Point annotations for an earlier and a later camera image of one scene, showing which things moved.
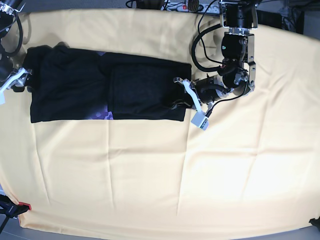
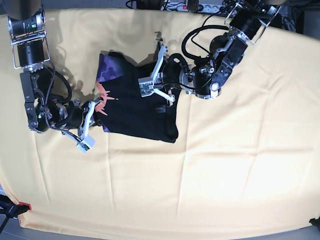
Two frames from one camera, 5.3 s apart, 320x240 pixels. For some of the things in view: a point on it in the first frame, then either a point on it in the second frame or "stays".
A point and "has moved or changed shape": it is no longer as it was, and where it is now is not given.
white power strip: (183, 6) stays
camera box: (2, 97) -> (86, 144)
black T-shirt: (67, 84) has moved or changed shape
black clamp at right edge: (315, 222) stays
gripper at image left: (6, 65) -> (69, 116)
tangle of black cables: (239, 6) stays
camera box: (200, 120) -> (146, 86)
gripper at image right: (208, 89) -> (176, 70)
